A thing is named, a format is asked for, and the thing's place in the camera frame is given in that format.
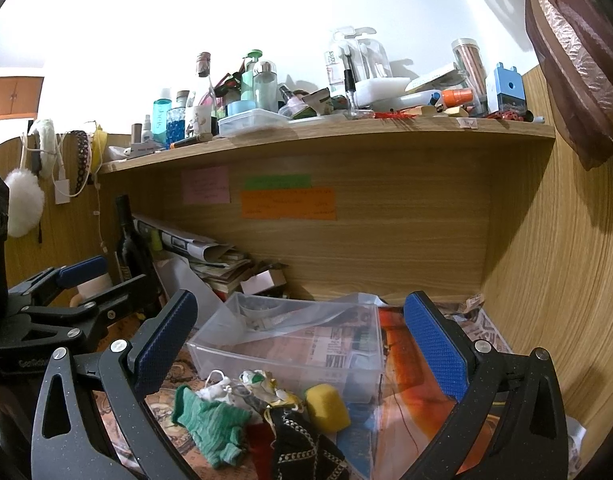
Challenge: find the wooden shelf board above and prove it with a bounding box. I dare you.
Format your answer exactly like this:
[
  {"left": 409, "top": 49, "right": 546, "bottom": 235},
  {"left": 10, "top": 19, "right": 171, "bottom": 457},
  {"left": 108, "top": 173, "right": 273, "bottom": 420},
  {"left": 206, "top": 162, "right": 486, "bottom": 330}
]
[{"left": 100, "top": 117, "right": 556, "bottom": 174}]

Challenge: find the white fluffy puff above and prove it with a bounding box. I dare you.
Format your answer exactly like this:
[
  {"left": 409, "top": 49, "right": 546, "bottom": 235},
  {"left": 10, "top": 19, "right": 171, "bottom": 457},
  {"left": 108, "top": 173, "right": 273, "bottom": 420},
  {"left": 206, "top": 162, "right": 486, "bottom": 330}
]
[{"left": 5, "top": 168, "right": 45, "bottom": 237}]

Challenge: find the white paper sheet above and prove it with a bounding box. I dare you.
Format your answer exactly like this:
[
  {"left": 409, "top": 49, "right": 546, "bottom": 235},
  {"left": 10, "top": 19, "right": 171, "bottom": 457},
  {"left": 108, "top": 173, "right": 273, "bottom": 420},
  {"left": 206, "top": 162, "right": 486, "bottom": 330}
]
[{"left": 154, "top": 255, "right": 223, "bottom": 318}]

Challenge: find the clear lidded box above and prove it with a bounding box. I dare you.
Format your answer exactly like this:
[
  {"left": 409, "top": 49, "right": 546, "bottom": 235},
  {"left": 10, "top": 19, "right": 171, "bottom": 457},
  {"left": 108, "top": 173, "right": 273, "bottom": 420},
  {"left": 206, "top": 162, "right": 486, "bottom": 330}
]
[{"left": 218, "top": 108, "right": 289, "bottom": 136}]

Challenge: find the stack of newspapers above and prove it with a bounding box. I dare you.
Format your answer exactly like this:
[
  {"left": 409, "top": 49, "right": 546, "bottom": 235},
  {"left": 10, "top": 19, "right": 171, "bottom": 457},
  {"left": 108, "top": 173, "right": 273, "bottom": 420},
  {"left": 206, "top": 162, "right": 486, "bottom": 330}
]
[{"left": 132, "top": 212, "right": 288, "bottom": 302}]

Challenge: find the red felt pouch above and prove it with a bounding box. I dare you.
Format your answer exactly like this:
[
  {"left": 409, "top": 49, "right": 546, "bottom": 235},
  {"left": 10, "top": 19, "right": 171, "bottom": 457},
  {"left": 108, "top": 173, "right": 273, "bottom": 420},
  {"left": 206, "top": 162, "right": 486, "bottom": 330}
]
[{"left": 244, "top": 422, "right": 275, "bottom": 480}]

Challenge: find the tall clear canister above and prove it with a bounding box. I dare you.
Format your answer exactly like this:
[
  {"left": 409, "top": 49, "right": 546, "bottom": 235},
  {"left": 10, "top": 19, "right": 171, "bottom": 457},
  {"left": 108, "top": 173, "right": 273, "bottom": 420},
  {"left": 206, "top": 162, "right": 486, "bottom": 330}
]
[{"left": 452, "top": 38, "right": 488, "bottom": 115}]

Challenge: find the white drawstring pouch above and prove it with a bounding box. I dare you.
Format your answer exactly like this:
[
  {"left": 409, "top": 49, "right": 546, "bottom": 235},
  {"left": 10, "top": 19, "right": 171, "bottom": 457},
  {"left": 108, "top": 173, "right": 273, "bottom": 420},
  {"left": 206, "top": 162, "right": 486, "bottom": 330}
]
[{"left": 196, "top": 370, "right": 248, "bottom": 406}]

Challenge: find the yellow green sponge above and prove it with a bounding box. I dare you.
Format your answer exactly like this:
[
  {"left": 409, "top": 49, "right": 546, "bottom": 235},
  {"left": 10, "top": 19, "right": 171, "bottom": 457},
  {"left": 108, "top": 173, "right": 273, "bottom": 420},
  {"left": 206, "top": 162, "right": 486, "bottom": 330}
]
[{"left": 304, "top": 384, "right": 351, "bottom": 434}]

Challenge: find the brown curtain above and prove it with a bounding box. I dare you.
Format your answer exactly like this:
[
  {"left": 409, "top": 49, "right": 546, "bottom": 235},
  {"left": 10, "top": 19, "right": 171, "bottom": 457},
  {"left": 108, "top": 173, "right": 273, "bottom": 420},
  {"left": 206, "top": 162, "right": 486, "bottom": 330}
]
[{"left": 525, "top": 0, "right": 613, "bottom": 170}]

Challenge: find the blue pencil sharpener box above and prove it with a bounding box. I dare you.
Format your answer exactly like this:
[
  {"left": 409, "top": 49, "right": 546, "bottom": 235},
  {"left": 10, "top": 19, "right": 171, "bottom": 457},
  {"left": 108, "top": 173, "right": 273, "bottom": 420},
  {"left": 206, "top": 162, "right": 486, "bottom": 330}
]
[{"left": 493, "top": 63, "right": 527, "bottom": 115}]

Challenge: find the green knitted cloth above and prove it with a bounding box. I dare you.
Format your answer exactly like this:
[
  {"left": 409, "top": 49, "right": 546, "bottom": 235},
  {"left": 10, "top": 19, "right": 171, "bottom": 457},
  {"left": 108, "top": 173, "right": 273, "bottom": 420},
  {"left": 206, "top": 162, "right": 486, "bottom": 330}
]
[{"left": 171, "top": 386, "right": 252, "bottom": 469}]

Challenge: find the blue liquid bottle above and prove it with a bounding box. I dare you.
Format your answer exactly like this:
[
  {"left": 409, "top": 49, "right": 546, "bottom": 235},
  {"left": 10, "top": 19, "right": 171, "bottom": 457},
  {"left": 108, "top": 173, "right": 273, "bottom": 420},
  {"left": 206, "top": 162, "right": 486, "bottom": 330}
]
[{"left": 165, "top": 90, "right": 189, "bottom": 148}]

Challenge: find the pink sticky note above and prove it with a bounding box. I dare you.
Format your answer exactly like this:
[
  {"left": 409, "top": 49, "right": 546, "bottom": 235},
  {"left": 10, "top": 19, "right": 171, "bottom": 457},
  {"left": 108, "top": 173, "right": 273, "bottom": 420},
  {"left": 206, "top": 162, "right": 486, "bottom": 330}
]
[{"left": 182, "top": 166, "right": 230, "bottom": 205}]

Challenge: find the orange cap tube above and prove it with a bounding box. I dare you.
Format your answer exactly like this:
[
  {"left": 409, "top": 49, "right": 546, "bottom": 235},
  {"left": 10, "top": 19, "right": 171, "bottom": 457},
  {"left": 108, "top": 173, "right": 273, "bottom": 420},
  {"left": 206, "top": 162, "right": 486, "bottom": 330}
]
[{"left": 441, "top": 88, "right": 474, "bottom": 108}]

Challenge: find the small white cardboard box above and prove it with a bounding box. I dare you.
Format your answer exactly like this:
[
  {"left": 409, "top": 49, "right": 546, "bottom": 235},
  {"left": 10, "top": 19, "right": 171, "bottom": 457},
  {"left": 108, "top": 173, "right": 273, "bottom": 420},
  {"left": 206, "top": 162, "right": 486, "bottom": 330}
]
[{"left": 240, "top": 269, "right": 286, "bottom": 295}]

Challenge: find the orange poster sheet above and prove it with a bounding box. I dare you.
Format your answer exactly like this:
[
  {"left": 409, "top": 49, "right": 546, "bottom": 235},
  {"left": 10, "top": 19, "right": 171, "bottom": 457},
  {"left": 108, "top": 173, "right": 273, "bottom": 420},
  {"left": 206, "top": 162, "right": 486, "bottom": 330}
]
[{"left": 372, "top": 304, "right": 511, "bottom": 480}]

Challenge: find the green sticky note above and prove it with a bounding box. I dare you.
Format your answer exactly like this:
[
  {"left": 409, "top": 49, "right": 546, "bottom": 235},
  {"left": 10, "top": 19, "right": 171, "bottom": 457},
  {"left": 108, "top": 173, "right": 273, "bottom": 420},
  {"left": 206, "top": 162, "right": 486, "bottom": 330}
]
[{"left": 244, "top": 174, "right": 312, "bottom": 191}]

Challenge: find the dark glass bottle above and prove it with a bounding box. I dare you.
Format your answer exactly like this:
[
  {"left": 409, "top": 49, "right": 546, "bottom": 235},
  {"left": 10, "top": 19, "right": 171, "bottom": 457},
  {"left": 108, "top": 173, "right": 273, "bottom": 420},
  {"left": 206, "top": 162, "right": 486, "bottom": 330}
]
[{"left": 116, "top": 195, "right": 159, "bottom": 292}]

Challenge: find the black cloth with chain print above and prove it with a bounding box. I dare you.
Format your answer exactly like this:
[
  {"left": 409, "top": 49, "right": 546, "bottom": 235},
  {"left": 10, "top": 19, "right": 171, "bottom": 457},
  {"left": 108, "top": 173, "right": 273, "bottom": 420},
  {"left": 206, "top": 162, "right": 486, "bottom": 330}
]
[{"left": 264, "top": 406, "right": 350, "bottom": 480}]

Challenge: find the floral yellow white scrunchie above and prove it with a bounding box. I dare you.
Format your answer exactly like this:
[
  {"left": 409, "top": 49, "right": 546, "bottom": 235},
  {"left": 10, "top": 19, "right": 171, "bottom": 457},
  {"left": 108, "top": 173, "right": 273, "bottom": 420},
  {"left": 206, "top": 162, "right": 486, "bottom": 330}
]
[{"left": 239, "top": 370, "right": 303, "bottom": 411}]

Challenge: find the clear plastic storage bin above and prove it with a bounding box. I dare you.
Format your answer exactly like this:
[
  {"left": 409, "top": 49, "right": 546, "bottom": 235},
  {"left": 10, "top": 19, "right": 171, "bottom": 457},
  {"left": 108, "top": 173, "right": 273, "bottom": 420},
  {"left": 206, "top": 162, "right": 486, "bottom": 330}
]
[{"left": 187, "top": 292, "right": 385, "bottom": 404}]

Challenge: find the orange sticky note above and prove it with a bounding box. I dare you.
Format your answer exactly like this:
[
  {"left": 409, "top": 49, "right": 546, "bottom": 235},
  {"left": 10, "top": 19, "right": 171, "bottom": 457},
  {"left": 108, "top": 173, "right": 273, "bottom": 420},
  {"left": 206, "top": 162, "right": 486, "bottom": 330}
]
[{"left": 240, "top": 186, "right": 337, "bottom": 220}]

